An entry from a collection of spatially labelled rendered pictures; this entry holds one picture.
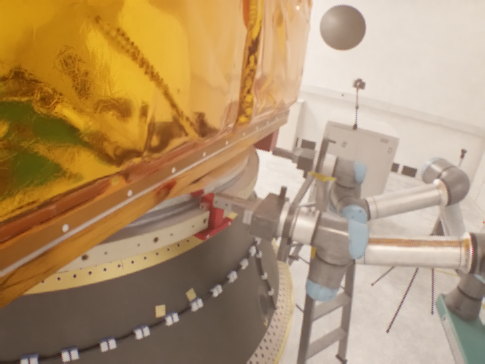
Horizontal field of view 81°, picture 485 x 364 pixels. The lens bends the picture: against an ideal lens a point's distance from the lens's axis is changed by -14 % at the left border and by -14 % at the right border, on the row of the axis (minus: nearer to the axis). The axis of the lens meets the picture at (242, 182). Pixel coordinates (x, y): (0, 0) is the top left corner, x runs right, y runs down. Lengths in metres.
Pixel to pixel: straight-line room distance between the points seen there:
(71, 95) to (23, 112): 0.06
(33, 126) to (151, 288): 0.52
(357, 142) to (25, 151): 4.00
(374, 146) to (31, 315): 3.95
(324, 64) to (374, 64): 1.18
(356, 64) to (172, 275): 7.60
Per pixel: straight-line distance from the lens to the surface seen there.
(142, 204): 0.66
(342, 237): 0.65
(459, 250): 0.81
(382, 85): 8.15
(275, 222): 0.63
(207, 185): 0.84
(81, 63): 0.39
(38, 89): 0.36
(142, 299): 0.78
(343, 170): 1.12
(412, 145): 8.40
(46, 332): 0.76
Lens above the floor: 2.08
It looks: 21 degrees down
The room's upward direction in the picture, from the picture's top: 10 degrees clockwise
